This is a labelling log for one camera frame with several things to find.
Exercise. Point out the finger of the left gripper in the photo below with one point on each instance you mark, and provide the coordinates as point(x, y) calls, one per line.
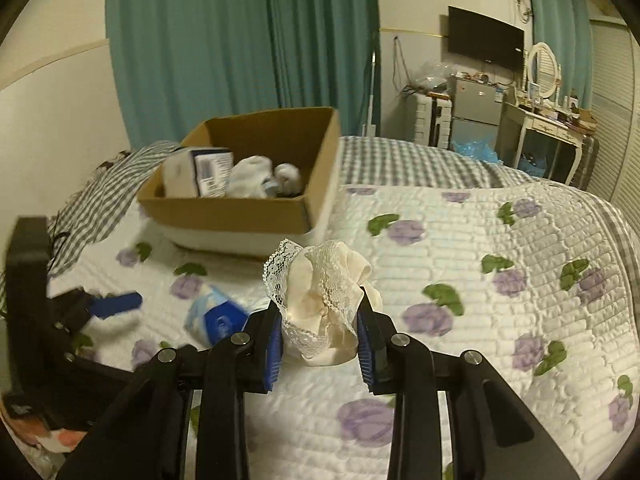
point(108, 306)

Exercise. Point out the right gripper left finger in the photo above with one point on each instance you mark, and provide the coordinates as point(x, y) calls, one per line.
point(143, 433)

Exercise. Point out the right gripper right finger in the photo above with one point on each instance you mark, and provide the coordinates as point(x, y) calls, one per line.
point(493, 434)

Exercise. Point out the small blue tissue packet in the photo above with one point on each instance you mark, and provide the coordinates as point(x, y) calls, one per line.
point(214, 316)

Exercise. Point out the navy white tissue pack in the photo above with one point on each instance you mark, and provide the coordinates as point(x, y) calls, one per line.
point(197, 172)

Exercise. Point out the white knit glove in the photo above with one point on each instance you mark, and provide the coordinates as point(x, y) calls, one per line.
point(252, 177)

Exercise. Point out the cream lace cloth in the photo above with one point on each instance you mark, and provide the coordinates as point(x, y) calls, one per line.
point(318, 290)

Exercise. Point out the white socks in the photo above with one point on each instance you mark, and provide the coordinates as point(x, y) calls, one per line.
point(288, 179)

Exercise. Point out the grey checked blanket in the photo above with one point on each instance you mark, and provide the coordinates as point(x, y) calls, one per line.
point(92, 214)

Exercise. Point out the brown cardboard box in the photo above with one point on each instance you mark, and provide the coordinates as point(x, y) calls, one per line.
point(306, 137)

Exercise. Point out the large teal curtain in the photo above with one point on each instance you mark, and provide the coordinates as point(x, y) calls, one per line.
point(179, 62)

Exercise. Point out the blue plastic bags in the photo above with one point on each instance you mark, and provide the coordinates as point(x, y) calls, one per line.
point(479, 150)

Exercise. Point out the white dressing table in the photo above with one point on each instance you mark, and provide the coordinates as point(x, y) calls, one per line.
point(524, 136)

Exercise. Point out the white mop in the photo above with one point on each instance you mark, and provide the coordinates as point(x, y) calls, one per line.
point(368, 128)

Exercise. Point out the small silver fridge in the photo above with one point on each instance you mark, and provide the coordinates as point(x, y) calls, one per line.
point(476, 111)

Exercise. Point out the white suitcase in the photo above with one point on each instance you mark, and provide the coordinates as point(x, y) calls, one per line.
point(428, 120)

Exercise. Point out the white oval mirror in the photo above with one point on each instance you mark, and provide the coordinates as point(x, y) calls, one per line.
point(543, 72)

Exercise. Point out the white louvred wardrobe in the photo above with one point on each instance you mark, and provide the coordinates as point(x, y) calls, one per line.
point(615, 105)

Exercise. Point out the narrow teal curtain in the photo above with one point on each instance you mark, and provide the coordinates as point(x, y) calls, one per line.
point(564, 25)

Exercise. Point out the black wall television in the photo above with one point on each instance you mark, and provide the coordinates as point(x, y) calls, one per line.
point(485, 39)

